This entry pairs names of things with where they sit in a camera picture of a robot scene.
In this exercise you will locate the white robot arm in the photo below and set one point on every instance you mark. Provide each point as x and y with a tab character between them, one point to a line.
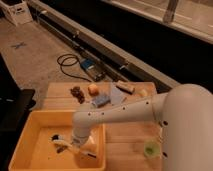
186	116

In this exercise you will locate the yellow plastic tray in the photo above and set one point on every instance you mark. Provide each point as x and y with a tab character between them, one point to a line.
36	152

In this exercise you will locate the light blue cloth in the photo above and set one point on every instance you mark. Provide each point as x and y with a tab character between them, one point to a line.
116	95

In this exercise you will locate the orange fruit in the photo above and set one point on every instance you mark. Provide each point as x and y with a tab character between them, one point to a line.
93	89

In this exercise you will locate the wooden block eraser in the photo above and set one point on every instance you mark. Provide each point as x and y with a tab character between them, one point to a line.
125	87

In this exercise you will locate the blue power device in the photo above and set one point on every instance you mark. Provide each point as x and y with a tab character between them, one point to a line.
92	69

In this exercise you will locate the dark grape bunch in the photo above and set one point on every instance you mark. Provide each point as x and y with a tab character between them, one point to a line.
77	92

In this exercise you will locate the wooden cutting board table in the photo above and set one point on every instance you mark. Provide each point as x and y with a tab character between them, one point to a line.
124	141

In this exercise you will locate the green plastic cup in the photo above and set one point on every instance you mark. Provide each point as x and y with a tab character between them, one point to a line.
151	149

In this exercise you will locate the metal fork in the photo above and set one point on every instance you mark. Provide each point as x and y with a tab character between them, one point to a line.
61	149

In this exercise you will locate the black chair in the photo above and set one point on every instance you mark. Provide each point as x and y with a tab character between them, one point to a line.
15	106

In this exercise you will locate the white storage box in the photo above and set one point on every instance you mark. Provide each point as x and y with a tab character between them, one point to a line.
17	13

